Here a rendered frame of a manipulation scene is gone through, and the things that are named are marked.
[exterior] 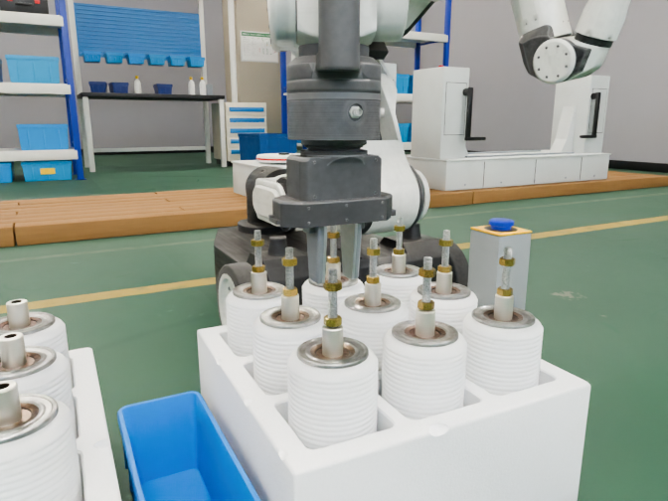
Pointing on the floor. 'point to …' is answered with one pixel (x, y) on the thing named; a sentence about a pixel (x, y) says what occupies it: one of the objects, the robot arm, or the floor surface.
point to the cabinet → (250, 118)
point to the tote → (255, 144)
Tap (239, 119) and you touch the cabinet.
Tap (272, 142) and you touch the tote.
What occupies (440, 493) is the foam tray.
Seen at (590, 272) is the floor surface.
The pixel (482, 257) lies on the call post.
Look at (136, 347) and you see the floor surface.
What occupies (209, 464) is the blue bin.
